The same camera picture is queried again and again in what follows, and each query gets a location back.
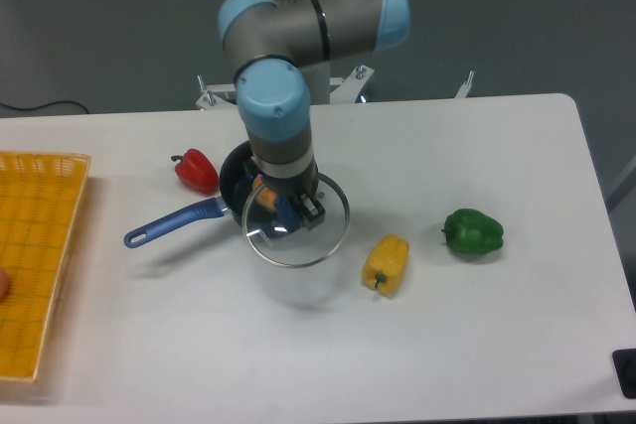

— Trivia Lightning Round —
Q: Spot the dark blue saucepan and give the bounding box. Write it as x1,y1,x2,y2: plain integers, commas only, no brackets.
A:
123,141,258,248

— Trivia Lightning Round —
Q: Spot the white metal frame bracket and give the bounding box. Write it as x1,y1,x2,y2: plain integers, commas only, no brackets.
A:
195,64,475,111

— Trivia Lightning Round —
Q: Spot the glass pot lid blue knob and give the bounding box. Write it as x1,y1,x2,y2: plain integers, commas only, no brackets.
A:
241,173,351,268

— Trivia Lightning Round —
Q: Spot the black table corner device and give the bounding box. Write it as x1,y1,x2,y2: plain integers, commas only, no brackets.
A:
612,349,636,399

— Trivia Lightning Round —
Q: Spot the black floor cable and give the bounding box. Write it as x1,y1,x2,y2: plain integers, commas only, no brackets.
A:
0,99,91,115

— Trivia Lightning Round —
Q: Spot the red bell pepper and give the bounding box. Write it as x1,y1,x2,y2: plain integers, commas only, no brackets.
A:
170,148,220,196

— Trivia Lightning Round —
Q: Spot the yellow bell pepper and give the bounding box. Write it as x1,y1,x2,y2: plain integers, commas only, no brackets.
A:
361,234,409,297

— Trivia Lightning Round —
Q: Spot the grey table leg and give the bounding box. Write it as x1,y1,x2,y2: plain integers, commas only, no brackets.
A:
604,156,636,212

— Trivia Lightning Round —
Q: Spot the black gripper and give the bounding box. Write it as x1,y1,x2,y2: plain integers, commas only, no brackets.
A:
243,157,326,229

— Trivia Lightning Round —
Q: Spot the orange toy shrimp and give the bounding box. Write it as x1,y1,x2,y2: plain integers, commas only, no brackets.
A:
251,175,278,215

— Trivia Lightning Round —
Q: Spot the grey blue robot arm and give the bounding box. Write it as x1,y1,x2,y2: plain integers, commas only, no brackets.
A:
218,0,411,228

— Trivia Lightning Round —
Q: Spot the yellow woven basket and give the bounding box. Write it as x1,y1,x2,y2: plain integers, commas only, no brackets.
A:
1,150,91,382

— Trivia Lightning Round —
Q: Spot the green bell pepper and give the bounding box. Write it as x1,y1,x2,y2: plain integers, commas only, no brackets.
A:
441,209,504,255

